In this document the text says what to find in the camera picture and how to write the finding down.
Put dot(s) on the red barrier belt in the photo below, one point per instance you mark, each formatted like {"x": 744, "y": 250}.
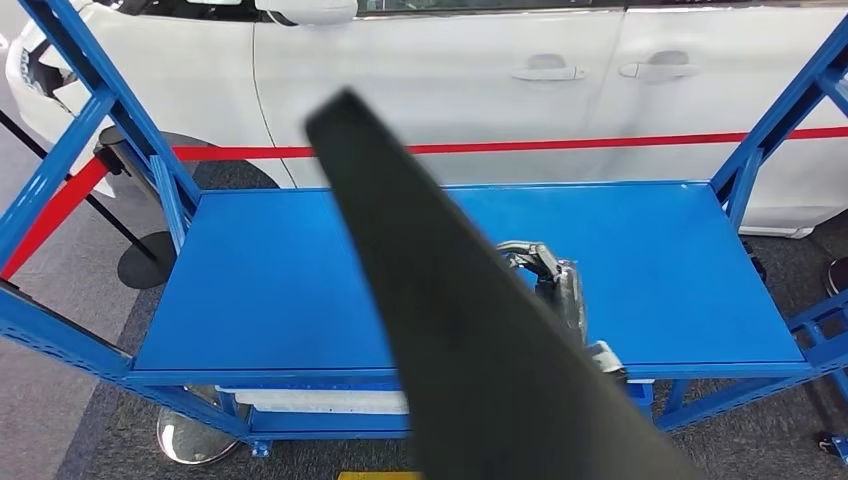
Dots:
{"x": 53, "y": 215}
{"x": 596, "y": 143}

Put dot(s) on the black plastic plate frame part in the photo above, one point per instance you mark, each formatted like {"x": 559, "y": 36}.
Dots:
{"x": 464, "y": 331}

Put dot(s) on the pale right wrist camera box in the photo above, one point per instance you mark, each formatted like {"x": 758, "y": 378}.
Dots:
{"x": 604, "y": 359}

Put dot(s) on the black stanchion with round base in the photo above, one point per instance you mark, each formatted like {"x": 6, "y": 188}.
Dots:
{"x": 146, "y": 262}

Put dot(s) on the blue metal shelf rack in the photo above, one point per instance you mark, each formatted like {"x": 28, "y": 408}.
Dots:
{"x": 838, "y": 450}
{"x": 252, "y": 285}

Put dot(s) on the white car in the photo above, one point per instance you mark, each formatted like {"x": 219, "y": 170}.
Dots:
{"x": 464, "y": 53}

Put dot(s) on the white plastic bin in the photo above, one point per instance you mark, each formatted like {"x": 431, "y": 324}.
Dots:
{"x": 318, "y": 401}

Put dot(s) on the blue plastic bin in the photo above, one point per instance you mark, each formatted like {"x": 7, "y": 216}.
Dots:
{"x": 639, "y": 397}

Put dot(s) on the stanchion with chrome base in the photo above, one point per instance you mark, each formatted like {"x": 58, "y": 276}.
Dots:
{"x": 192, "y": 437}

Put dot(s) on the black round stanchion base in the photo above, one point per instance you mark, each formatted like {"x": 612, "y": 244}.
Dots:
{"x": 840, "y": 275}

